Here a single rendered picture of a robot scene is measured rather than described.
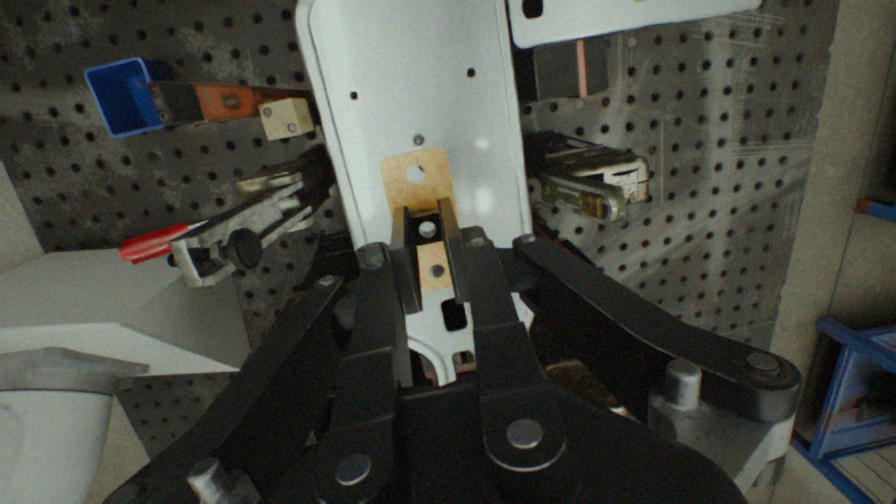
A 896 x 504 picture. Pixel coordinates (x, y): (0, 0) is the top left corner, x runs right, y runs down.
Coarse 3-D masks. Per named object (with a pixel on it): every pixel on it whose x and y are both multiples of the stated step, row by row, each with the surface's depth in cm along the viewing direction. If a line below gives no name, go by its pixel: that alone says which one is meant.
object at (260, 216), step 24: (264, 192) 38; (288, 192) 38; (240, 216) 30; (264, 216) 35; (288, 216) 39; (192, 240) 26; (216, 240) 29; (240, 240) 26; (264, 240) 33; (192, 264) 26; (216, 264) 28; (240, 264) 26
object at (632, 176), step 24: (528, 144) 66; (552, 144) 65; (600, 144) 54; (528, 168) 66; (552, 168) 51; (576, 168) 45; (600, 168) 44; (624, 168) 44; (648, 168) 44; (624, 192) 45; (648, 192) 45
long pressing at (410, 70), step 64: (320, 0) 40; (384, 0) 40; (448, 0) 40; (320, 64) 42; (384, 64) 42; (448, 64) 43; (512, 64) 43; (320, 128) 44; (384, 128) 44; (448, 128) 45; (512, 128) 46; (384, 192) 47; (512, 192) 48
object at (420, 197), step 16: (384, 160) 22; (400, 160) 22; (416, 160) 22; (432, 160) 22; (384, 176) 22; (400, 176) 22; (432, 176) 22; (448, 176) 22; (400, 192) 22; (416, 192) 22; (432, 192) 22; (448, 192) 22; (416, 208) 23; (432, 208) 23; (416, 224) 22; (416, 240) 22; (432, 240) 22; (432, 256) 24; (448, 272) 24; (432, 288) 24
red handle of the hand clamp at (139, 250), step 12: (288, 204) 40; (300, 204) 41; (216, 216) 36; (168, 228) 34; (180, 228) 34; (192, 228) 35; (132, 240) 33; (144, 240) 33; (156, 240) 33; (168, 240) 34; (120, 252) 32; (132, 252) 32; (144, 252) 33; (156, 252) 33; (168, 252) 34
